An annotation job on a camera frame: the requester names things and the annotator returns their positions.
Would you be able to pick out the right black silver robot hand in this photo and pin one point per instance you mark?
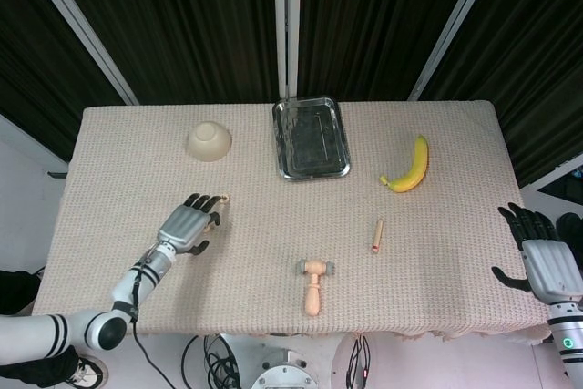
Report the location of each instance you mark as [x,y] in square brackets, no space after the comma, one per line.
[553,268]

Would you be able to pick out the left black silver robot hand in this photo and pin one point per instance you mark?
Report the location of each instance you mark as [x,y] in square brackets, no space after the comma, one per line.
[182,227]

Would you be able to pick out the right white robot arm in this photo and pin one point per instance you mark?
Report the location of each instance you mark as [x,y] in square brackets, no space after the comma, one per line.
[567,339]

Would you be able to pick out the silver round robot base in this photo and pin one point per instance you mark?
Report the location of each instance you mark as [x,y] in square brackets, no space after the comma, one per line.
[284,373]

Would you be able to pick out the cream upturned bowl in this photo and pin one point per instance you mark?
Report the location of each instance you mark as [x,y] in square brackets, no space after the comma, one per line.
[209,143]

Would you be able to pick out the beige woven tablecloth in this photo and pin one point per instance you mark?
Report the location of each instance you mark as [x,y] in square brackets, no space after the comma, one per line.
[250,293]

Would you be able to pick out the small flat black object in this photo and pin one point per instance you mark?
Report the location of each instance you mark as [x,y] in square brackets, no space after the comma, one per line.
[57,175]

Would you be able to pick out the peach plastic toy hammer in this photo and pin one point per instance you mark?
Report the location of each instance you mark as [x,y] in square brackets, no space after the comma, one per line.
[312,298]

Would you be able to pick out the rectangular metal tray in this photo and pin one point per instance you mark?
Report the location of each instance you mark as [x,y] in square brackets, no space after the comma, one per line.
[309,143]

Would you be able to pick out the black white sneaker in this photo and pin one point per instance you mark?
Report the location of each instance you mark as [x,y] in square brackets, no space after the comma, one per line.
[91,368]

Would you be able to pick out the yellow banana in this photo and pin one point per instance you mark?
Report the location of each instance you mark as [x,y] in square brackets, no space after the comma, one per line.
[416,170]

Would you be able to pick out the black trousers leg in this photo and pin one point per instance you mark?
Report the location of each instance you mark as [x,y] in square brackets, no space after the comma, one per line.
[18,293]

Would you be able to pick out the small wooden stick red band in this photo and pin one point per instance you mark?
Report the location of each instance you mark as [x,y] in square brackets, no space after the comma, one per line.
[377,236]

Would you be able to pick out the black pleated curtain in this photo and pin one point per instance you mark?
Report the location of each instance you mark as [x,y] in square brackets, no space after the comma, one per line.
[537,43]
[373,24]
[182,29]
[27,43]

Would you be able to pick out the white frame bar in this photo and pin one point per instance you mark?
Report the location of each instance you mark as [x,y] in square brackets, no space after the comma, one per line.
[555,172]

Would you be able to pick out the white frame post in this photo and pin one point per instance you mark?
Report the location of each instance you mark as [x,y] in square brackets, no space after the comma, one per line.
[453,24]
[81,27]
[287,20]

